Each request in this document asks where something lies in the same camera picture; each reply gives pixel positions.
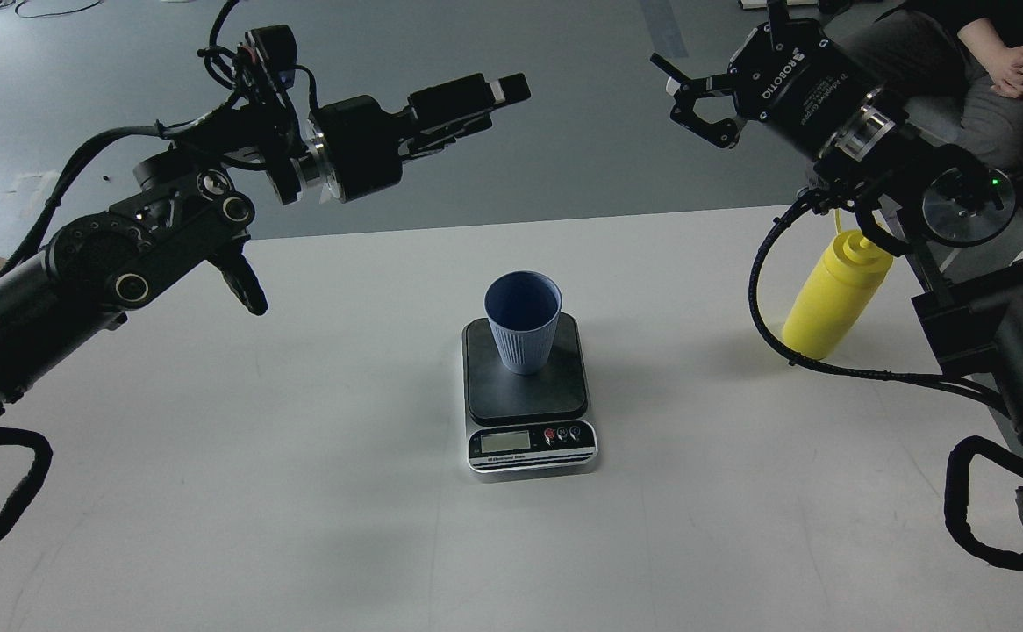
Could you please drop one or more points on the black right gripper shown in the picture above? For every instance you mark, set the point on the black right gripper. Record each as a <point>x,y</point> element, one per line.
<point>790,76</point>

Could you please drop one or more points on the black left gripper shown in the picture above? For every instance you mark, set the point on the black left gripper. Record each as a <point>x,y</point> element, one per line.
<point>361,142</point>

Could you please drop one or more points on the blue ribbed cup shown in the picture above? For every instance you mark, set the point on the blue ribbed cup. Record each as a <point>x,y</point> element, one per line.
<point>522,309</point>

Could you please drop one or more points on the yellow squeeze bottle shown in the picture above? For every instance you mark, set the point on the yellow squeeze bottle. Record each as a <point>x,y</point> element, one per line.
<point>835,294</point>

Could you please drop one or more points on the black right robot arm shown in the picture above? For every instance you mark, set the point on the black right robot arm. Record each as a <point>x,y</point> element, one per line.
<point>935,203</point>

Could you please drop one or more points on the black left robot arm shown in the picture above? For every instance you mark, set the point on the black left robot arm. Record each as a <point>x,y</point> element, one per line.
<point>58,291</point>

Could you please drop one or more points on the digital kitchen scale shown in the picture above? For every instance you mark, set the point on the digital kitchen scale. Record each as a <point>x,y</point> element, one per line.
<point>533,426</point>

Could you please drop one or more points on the seated person in grey trousers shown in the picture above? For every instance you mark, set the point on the seated person in grey trousers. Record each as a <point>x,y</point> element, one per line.
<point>938,48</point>

